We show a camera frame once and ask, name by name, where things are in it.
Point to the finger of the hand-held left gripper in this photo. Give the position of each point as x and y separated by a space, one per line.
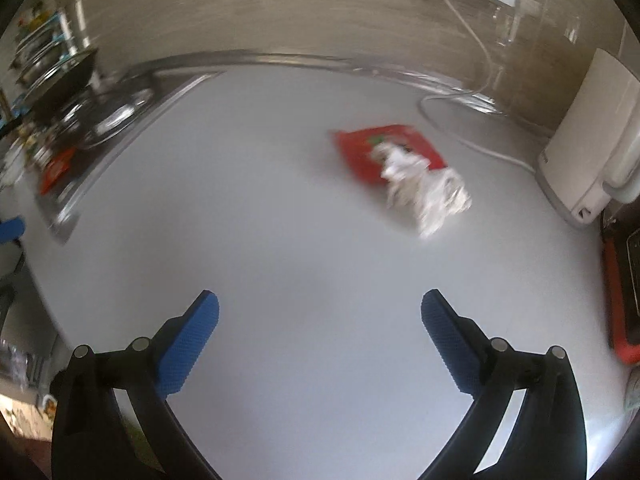
10 230

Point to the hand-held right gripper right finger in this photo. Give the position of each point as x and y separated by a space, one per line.
450 345

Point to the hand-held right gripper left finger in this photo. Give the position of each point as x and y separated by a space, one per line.
190 345

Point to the clear plastic bag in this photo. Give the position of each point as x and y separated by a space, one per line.
430 195

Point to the red snack packet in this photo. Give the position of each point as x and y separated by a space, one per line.
360 152

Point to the red packet with white label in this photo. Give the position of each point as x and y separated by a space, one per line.
57 170

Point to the steel gas stove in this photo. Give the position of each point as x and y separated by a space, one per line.
110 120

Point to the red and black appliance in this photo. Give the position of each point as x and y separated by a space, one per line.
612 300

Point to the black wok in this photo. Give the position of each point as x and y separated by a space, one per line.
75 70

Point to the metal dish rack with basins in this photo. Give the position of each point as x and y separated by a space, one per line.
45 40

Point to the white electric kettle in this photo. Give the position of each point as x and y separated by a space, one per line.
595 125

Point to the clear plastic holder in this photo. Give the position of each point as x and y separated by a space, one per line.
520 15

